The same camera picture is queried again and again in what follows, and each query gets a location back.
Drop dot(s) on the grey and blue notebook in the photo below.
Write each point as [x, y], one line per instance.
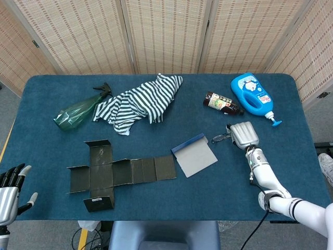
[195, 157]

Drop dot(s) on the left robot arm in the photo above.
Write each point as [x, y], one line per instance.
[3, 238]

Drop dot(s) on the blue pump bottle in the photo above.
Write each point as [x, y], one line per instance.
[261, 109]

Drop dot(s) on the white plastic bag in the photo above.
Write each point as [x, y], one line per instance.
[88, 225]

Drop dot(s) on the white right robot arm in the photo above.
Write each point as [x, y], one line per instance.
[262, 172]

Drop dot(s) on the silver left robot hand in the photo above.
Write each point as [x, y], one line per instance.
[6, 200]

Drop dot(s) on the dark screen hinge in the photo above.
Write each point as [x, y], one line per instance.
[35, 43]
[322, 95]

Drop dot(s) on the white sneaker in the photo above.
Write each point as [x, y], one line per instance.
[326, 166]

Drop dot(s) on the green spray bottle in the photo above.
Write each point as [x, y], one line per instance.
[75, 114]

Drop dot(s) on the striped black and white cloth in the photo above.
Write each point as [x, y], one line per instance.
[140, 101]

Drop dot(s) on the blue-grey chair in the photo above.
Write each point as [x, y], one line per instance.
[164, 234]

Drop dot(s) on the blue table cloth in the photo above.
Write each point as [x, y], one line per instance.
[182, 198]

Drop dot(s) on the black-framed eyeglasses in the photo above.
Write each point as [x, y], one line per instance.
[216, 139]

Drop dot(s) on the black stand foot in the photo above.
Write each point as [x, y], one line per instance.
[323, 145]

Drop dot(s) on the black unfolded cardboard box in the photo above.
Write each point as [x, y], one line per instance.
[100, 172]

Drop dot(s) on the brown labelled bottle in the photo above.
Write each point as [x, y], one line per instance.
[221, 102]

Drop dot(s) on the clear plastic wrap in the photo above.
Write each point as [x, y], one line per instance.
[225, 226]

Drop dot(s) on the woven folding screen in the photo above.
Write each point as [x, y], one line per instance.
[166, 34]

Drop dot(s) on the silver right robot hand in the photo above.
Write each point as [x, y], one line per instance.
[244, 134]

